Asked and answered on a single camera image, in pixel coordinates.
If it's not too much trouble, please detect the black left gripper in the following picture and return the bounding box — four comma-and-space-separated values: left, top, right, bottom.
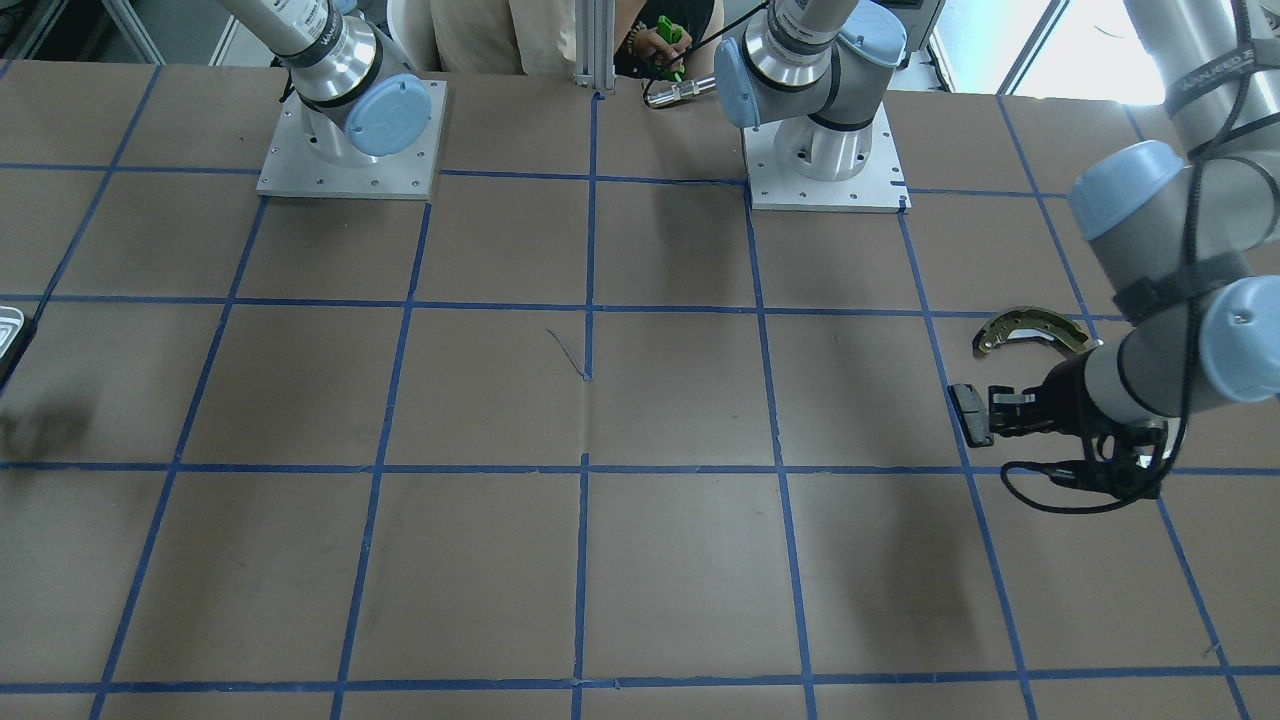
988, 355, 1098, 439

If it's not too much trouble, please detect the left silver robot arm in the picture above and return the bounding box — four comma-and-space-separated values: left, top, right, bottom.
754, 94, 1192, 446

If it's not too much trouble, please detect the silver metal tray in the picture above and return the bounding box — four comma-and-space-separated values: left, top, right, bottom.
0, 305, 28, 368

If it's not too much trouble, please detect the dark grey brake pad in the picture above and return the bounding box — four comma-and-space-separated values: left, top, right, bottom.
947, 383, 995, 448

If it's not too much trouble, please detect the brass brake shoe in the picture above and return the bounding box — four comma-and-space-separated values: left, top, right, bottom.
972, 306, 1100, 356

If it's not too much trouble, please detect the loose blue tape thread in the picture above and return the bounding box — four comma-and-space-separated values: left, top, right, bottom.
544, 327, 591, 382

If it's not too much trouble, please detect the person in beige shirt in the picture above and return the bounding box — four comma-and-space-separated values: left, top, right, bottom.
428, 1, 724, 78

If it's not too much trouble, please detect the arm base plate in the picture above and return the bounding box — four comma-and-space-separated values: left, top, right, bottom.
256, 79, 449, 201
742, 104, 913, 213

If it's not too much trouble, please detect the green handled tool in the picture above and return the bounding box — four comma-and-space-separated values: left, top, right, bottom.
655, 15, 684, 83

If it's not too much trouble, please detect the aluminium frame post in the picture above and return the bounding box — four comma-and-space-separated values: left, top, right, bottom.
573, 0, 616, 95

